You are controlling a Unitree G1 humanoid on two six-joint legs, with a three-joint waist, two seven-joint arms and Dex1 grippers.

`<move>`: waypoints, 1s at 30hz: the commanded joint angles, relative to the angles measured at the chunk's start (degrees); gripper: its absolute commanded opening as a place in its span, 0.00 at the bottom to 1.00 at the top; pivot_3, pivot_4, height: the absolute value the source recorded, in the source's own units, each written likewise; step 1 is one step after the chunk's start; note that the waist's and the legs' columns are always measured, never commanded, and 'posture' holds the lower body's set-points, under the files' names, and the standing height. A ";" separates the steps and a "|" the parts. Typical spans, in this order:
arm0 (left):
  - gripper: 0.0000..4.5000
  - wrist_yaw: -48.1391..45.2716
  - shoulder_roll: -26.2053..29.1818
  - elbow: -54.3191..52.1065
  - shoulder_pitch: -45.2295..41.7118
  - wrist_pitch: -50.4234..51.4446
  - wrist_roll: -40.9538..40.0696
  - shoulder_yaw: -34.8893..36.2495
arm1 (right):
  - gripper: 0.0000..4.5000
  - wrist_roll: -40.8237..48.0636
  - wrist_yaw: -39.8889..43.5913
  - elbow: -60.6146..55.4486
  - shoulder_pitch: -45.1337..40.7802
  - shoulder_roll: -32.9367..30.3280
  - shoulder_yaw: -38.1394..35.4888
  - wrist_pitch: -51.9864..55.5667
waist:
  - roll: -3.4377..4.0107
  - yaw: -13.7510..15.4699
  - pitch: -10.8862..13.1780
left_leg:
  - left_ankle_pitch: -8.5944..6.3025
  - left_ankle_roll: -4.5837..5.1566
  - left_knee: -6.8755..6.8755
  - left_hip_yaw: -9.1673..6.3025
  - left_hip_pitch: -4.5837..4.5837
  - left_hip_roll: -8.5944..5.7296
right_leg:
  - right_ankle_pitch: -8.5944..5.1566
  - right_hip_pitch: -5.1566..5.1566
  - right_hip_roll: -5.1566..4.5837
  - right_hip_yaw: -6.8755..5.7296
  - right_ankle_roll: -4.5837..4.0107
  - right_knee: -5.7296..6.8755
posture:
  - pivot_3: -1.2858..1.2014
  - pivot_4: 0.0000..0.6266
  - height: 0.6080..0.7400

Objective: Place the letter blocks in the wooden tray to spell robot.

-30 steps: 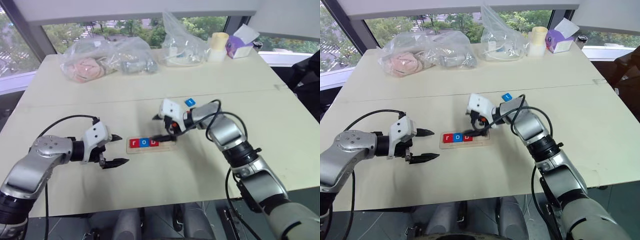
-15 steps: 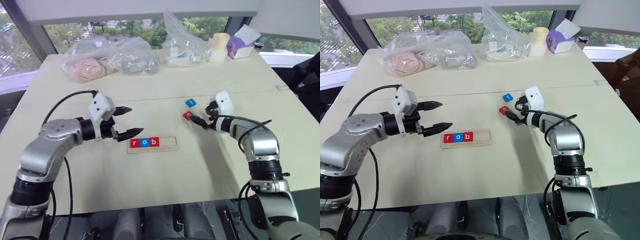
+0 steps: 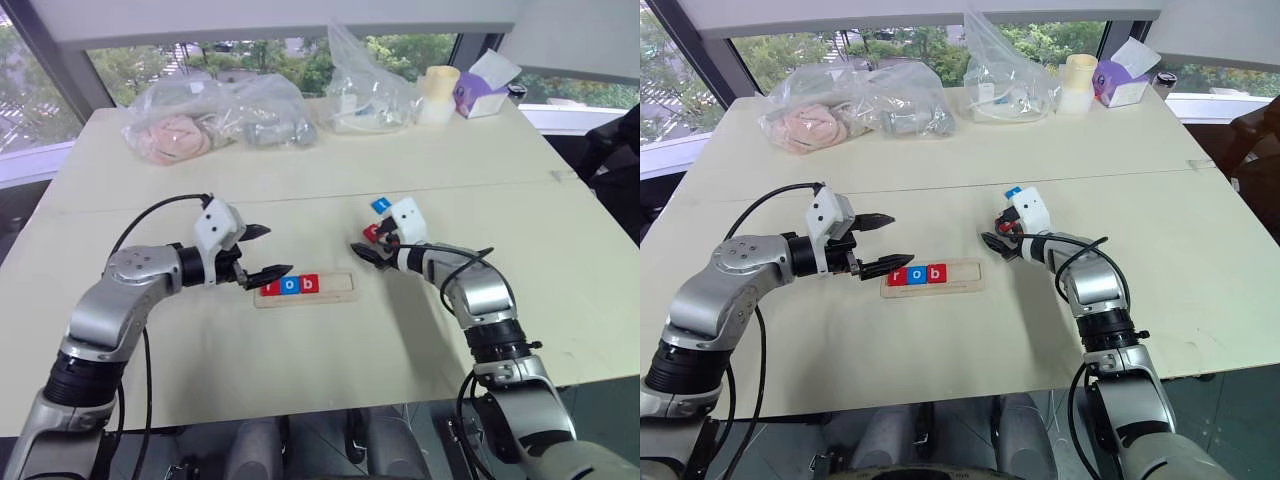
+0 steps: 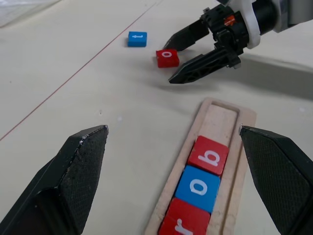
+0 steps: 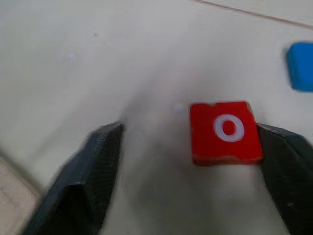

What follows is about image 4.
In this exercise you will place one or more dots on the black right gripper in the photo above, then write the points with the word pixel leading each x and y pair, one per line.
pixel 228 31

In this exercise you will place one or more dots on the blue letter o block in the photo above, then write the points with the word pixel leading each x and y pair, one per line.
pixel 198 188

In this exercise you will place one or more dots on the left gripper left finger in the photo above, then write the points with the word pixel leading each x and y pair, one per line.
pixel 73 176

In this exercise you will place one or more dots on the blue letter t block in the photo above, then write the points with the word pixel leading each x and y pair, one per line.
pixel 137 39

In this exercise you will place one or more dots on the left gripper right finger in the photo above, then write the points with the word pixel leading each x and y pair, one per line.
pixel 278 171

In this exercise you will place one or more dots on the red letter o block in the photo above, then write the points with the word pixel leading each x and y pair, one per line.
pixel 167 58

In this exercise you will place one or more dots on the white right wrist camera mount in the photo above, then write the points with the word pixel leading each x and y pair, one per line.
pixel 252 27

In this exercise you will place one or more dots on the wooden letter tray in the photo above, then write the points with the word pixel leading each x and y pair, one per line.
pixel 220 120

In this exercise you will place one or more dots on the red letter b block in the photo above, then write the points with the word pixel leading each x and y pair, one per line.
pixel 209 156

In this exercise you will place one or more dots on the red letter r block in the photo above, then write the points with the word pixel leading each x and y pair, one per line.
pixel 183 220

